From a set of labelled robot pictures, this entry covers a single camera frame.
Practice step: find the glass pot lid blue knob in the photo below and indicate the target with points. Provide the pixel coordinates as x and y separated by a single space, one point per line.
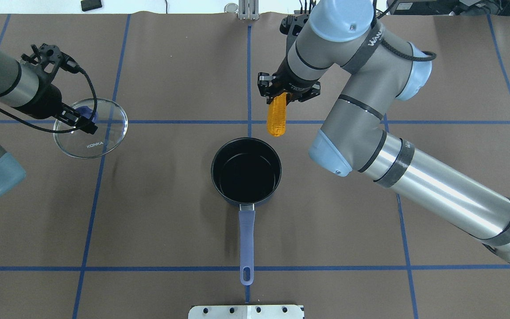
103 127

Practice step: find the aluminium frame post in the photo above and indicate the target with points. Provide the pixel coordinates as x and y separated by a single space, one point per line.
248 10

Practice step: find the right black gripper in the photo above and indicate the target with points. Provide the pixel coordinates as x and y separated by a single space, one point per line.
288 81

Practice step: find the black phone on table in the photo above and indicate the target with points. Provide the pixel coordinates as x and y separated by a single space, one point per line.
88 5

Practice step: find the white robot mounting base plate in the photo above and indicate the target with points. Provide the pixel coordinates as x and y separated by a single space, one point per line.
289 311

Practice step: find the dark blue saucepan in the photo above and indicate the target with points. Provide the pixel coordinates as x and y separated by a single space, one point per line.
246 172

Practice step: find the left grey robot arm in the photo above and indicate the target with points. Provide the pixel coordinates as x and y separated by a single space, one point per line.
26 85

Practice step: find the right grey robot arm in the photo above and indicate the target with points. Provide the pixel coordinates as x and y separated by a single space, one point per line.
449 151

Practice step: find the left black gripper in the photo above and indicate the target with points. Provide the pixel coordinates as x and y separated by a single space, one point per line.
46 100

